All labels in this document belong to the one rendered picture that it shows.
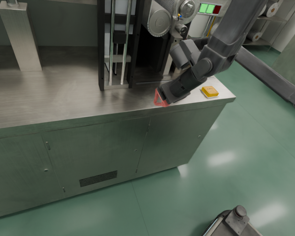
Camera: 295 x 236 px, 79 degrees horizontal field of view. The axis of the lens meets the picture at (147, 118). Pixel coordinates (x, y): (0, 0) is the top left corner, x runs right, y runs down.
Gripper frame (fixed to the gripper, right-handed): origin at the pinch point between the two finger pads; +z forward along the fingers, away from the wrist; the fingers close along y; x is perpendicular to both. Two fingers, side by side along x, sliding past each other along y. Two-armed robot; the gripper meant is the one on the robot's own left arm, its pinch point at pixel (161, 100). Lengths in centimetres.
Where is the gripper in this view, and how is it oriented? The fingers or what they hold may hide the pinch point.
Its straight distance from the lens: 65.0
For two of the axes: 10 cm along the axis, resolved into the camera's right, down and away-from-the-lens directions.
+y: -7.5, 3.6, -5.5
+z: -4.7, 3.0, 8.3
